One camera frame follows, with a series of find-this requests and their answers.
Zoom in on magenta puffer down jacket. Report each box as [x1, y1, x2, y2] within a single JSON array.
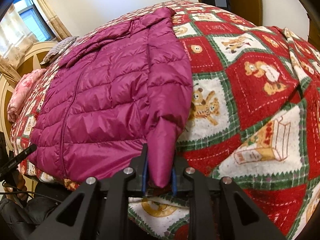
[[29, 7, 193, 187]]

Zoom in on pink floral folded quilt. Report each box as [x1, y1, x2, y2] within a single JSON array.
[[7, 69, 47, 122]]

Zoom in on cream wooden headboard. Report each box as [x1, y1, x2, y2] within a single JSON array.
[[1, 41, 57, 152]]

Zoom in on sheer patterned curtain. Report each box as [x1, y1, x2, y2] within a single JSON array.
[[0, 4, 37, 84]]

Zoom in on striped grey pillow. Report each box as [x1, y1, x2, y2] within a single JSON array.
[[40, 36, 78, 65]]

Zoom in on beige floral curtain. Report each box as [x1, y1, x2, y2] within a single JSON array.
[[32, 0, 71, 41]]

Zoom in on window with blue frame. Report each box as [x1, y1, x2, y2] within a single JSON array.
[[13, 0, 55, 42]]

